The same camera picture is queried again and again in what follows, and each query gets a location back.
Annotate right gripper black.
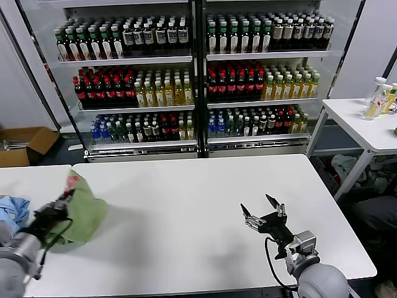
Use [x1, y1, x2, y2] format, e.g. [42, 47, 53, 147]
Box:
[241, 194, 294, 246]

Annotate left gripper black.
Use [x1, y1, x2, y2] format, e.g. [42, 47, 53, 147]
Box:
[33, 189, 77, 230]

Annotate light green t-shirt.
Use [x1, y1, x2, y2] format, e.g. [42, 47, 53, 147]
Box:
[48, 169, 109, 248]

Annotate mixed clothes pile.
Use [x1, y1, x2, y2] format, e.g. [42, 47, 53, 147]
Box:
[367, 153, 397, 195]

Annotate light blue crumpled cloth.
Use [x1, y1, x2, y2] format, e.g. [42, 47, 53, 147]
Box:
[0, 195, 31, 237]

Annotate open cardboard box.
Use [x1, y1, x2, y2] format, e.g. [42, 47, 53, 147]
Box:
[0, 126, 60, 168]

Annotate silver metal rods bundle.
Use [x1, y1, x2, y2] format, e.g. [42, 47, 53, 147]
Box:
[1, 139, 20, 153]

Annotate grey crumpled cloth pile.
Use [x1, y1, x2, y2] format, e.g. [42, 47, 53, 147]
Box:
[331, 154, 368, 189]

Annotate red cap cola bottle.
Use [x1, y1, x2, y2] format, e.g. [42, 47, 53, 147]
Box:
[93, 76, 106, 107]
[83, 77, 96, 108]
[123, 76, 136, 106]
[207, 71, 218, 101]
[236, 71, 247, 101]
[217, 71, 228, 101]
[255, 70, 265, 99]
[114, 76, 126, 107]
[246, 71, 256, 100]
[226, 71, 237, 101]
[73, 76, 87, 108]
[104, 76, 116, 107]

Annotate bystander dark trousers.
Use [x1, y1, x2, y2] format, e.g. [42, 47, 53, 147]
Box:
[352, 195, 397, 249]

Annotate yellow juice bottle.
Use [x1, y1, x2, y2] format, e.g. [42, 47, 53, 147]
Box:
[164, 79, 175, 106]
[264, 74, 275, 101]
[144, 81, 156, 107]
[174, 78, 185, 106]
[300, 72, 311, 99]
[292, 73, 302, 99]
[154, 80, 166, 107]
[134, 81, 146, 108]
[183, 78, 194, 106]
[283, 73, 293, 99]
[274, 74, 284, 100]
[309, 71, 320, 98]

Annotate white side table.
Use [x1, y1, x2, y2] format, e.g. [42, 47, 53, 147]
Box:
[305, 97, 397, 202]

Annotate white shoe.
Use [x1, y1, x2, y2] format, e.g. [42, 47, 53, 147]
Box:
[373, 281, 397, 298]

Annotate red label yellow liquid bottle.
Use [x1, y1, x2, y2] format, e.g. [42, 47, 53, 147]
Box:
[362, 83, 389, 121]

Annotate green cap tea bottle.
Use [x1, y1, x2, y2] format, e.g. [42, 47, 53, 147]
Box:
[110, 25, 125, 59]
[53, 28, 69, 61]
[65, 27, 81, 61]
[87, 27, 103, 60]
[207, 20, 218, 54]
[76, 27, 92, 60]
[240, 20, 251, 53]
[261, 21, 272, 53]
[229, 20, 240, 54]
[218, 20, 229, 54]
[99, 26, 114, 60]
[251, 20, 262, 53]

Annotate metal beverage display shelf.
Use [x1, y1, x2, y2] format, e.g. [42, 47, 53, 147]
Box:
[15, 0, 201, 164]
[198, 0, 365, 159]

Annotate green cap yellow bottle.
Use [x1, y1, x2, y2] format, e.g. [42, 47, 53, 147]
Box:
[381, 82, 397, 114]

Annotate clear bottle white cap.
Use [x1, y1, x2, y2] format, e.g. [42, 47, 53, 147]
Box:
[365, 76, 387, 106]

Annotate blue label dark bottle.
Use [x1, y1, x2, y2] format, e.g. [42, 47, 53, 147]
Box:
[121, 23, 134, 52]
[177, 19, 190, 49]
[313, 17, 325, 50]
[303, 17, 314, 50]
[143, 22, 155, 51]
[132, 22, 145, 52]
[154, 21, 167, 50]
[166, 20, 179, 50]
[293, 18, 304, 50]
[324, 17, 335, 49]

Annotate beige label dark bottle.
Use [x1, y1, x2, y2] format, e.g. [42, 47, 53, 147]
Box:
[271, 18, 283, 52]
[282, 18, 294, 51]

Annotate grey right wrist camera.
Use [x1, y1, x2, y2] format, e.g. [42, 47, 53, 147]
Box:
[287, 230, 319, 258]

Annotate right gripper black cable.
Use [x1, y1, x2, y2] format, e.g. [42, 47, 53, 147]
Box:
[264, 236, 298, 288]

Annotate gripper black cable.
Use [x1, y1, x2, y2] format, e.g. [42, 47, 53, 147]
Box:
[264, 236, 298, 288]
[35, 217, 74, 280]

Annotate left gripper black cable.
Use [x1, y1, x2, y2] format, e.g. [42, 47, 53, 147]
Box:
[35, 217, 74, 280]

